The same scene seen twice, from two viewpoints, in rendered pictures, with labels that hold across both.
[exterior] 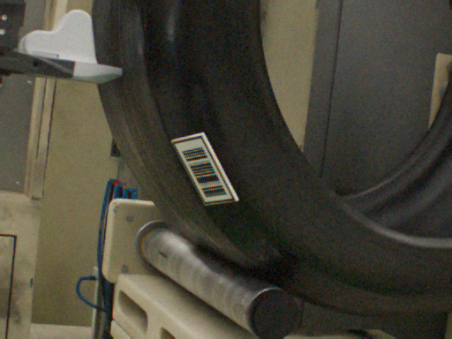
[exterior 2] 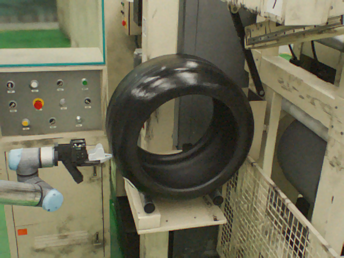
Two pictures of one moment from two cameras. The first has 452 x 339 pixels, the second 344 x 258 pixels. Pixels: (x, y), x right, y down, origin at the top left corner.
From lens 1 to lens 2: 1.03 m
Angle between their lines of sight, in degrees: 21
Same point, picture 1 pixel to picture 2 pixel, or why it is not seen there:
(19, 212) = (101, 138)
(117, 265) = not seen: hidden behind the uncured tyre
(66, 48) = (98, 156)
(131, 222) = not seen: hidden behind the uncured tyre
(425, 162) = (203, 142)
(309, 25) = (171, 102)
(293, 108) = (169, 124)
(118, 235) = not seen: hidden behind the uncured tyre
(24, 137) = (100, 115)
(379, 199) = (190, 153)
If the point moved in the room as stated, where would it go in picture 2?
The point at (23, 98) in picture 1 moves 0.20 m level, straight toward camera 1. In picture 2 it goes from (98, 104) to (95, 119)
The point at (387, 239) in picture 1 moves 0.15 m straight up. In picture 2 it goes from (173, 192) to (175, 156)
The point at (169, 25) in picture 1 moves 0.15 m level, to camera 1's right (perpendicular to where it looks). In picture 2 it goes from (118, 157) to (159, 161)
